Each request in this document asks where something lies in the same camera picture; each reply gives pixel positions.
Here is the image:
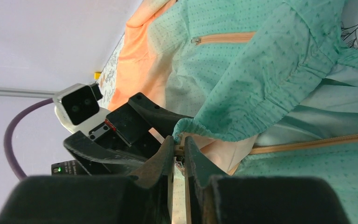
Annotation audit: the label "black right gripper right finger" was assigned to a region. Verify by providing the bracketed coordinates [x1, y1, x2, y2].
[184, 137, 349, 224]

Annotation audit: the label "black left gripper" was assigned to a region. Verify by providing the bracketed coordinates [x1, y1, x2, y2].
[63, 92, 191, 175]

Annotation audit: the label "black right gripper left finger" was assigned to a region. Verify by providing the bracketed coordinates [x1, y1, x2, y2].
[0, 136, 174, 224]

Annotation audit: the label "orange and teal jacket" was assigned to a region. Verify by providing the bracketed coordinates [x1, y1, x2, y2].
[108, 0, 358, 224]

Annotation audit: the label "floral patterned table cloth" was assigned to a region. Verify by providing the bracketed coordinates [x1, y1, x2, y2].
[98, 35, 124, 109]

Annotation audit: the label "small yellow block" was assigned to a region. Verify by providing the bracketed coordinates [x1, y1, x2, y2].
[94, 72, 101, 80]

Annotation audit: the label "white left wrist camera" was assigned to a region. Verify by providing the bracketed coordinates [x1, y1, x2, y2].
[53, 83, 110, 136]

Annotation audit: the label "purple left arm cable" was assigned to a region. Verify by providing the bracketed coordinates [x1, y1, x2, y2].
[3, 98, 55, 181]

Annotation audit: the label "aluminium frame rails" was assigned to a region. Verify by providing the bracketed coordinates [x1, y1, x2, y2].
[0, 87, 56, 98]

